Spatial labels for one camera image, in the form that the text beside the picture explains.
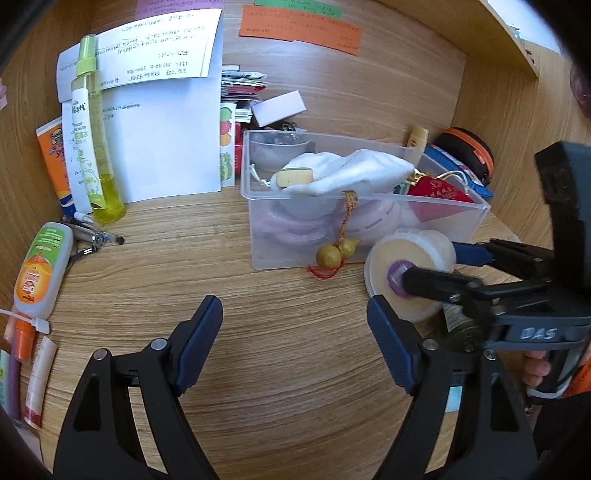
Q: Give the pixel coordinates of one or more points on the yellow-green spray bottle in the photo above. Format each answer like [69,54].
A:
[99,152]

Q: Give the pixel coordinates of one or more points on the white round case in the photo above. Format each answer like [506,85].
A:
[374,217]

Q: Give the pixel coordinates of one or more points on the wooden desktop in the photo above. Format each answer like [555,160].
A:
[277,346]

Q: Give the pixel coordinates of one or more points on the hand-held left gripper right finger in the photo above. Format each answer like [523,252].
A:
[392,341]

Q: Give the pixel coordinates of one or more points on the fruit print box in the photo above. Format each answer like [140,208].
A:
[226,147]

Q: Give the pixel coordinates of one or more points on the clear plastic storage box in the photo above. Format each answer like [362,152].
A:
[265,258]

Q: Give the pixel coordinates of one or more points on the white bowl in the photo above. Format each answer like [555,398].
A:
[270,154]

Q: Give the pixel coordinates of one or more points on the white paper sheet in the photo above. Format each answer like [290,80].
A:
[161,138]

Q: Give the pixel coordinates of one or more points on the white red tube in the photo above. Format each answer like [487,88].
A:
[39,383]

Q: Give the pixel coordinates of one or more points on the white cloth pouch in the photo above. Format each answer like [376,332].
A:
[360,170]

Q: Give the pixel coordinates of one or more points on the light blue tube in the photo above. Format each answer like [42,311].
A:
[455,397]

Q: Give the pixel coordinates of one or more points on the black orange round case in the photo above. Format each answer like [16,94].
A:
[461,145]

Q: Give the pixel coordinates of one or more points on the small glass jar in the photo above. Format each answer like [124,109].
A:
[464,334]

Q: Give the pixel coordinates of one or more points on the pink knit item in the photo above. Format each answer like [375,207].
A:
[291,228]

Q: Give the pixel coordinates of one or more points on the purple tube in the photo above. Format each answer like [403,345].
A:
[14,383]

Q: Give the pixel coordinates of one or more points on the green paper note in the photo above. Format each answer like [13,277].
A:
[304,7]

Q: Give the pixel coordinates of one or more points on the small white box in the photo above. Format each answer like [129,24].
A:
[277,108]

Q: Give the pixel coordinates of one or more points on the printed paper slip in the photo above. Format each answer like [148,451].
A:
[161,50]

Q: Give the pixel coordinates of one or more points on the stack of booklets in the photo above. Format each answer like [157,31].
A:
[238,85]

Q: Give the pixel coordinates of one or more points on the cream round jar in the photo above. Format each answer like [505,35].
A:
[415,249]

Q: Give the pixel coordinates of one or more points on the person's right hand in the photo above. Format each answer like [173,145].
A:
[534,369]

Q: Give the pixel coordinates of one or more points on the orange paper note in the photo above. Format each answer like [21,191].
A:
[295,27]

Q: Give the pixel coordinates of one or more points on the clear ballpoint pen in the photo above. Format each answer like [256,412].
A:
[99,237]

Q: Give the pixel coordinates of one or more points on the small green packet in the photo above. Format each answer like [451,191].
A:
[401,187]

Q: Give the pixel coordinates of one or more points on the red velvet pouch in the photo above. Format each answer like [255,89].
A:
[438,189]

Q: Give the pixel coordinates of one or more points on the pale yellow block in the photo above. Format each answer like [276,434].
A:
[295,177]

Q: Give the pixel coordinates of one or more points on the green orange plastic bottle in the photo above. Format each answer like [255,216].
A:
[44,272]

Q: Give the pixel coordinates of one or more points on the blue zip pouch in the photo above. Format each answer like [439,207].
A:
[445,159]

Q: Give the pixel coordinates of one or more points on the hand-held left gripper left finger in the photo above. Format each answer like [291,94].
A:
[203,341]

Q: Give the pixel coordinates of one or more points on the gold gourd pendant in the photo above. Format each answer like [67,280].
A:
[330,254]

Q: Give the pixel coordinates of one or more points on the orange sunscreen tube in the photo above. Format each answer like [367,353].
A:
[53,157]

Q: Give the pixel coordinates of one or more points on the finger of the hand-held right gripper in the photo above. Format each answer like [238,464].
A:
[471,253]
[443,284]

